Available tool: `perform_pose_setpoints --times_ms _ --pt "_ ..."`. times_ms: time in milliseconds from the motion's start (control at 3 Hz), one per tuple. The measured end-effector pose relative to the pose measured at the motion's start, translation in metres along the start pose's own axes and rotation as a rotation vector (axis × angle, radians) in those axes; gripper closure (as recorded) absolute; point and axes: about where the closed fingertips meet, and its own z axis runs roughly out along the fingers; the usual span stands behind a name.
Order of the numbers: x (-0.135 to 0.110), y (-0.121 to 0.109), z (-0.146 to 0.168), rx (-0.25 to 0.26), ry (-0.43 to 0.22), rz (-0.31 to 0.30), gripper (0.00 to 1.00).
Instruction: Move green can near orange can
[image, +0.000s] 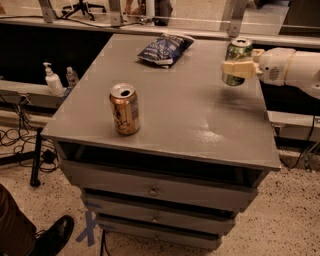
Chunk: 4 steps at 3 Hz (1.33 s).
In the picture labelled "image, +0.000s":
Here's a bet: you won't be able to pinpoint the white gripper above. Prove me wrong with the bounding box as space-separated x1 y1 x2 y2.
221 48 296 86

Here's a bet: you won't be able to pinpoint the green soda can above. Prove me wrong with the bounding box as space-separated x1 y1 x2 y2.
222 37 253 86

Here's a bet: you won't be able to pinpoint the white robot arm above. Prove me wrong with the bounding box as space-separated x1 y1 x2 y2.
221 47 320 99

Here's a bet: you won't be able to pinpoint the orange soda can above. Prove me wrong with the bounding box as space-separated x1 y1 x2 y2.
109 83 140 135

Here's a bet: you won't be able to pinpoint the blue chip bag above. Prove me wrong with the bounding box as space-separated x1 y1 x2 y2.
137 33 194 68

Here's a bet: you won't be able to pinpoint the grey drawer cabinet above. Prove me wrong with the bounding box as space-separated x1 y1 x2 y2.
40 33 282 252

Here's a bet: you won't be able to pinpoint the top grey drawer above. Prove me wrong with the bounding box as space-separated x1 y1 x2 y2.
61 160 257 211

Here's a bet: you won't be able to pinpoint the grey drawer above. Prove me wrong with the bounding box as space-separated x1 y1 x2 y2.
61 160 257 211
81 193 234 235
96 215 222 250

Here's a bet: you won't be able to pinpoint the middle grey drawer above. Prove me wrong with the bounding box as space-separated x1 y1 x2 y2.
81 193 234 235

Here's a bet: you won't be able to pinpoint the black office chair base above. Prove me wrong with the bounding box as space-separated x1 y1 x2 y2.
61 0 107 21

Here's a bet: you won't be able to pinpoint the clear plastic water bottle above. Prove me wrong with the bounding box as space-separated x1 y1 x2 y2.
66 67 79 88

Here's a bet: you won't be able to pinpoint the bottom grey drawer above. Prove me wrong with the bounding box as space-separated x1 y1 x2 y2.
96 215 222 250

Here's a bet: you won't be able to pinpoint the white pump bottle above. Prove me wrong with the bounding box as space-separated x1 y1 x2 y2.
43 62 64 96

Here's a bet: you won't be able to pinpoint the grey metal railing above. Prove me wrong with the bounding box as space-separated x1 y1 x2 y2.
0 0 320 48

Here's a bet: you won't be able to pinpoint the black stand leg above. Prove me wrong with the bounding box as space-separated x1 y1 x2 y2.
30 128 42 187

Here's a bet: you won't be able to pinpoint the black leather shoe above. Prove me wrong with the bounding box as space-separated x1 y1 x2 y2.
29 215 74 256

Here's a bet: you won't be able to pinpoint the brown trouser leg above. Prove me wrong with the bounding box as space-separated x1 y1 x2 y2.
0 184 36 256

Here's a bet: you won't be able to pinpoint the black floor cables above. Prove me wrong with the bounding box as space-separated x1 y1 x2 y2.
0 94 60 174

